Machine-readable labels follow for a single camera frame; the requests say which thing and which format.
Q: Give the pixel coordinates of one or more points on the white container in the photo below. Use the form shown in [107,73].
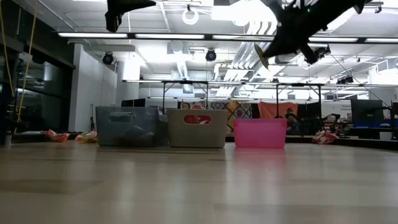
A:
[386,133]

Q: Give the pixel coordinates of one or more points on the yellow candy bag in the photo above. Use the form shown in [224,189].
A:
[89,138]
[262,57]

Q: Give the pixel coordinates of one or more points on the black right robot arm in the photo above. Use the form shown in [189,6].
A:
[342,7]

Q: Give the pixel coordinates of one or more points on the colourful patterned quilt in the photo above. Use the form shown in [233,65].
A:
[239,110]

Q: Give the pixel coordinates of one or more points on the black fabric partition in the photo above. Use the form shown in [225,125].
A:
[312,110]

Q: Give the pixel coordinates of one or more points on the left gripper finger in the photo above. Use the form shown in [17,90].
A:
[127,5]
[112,21]

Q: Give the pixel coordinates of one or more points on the person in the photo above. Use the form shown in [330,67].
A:
[292,121]

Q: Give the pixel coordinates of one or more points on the black computer monitor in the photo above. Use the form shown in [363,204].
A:
[133,103]
[367,110]
[395,110]

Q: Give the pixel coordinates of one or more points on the long ceiling light strip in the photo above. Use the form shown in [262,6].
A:
[168,36]

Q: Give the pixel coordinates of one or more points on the grey metal post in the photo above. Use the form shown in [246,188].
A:
[8,140]

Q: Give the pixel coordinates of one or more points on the blue desk panel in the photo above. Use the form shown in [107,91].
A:
[367,124]

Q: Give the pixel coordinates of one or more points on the beige plastic bin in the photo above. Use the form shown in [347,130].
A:
[197,135]

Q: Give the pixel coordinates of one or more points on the orange hanging cloth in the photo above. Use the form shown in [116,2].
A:
[273,110]

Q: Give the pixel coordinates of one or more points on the black metal rig frame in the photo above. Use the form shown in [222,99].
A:
[186,82]
[298,84]

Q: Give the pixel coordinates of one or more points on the black tripod stand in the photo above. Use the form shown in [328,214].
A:
[92,121]

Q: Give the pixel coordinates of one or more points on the grey-blue plastic bin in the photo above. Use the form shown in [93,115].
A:
[127,118]

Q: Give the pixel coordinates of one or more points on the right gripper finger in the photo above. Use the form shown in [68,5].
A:
[283,45]
[309,53]

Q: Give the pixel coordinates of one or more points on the pink plastic bin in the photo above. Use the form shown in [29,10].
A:
[260,133]

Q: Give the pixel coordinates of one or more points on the black ceiling spot lamp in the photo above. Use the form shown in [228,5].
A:
[325,51]
[345,80]
[211,56]
[108,59]

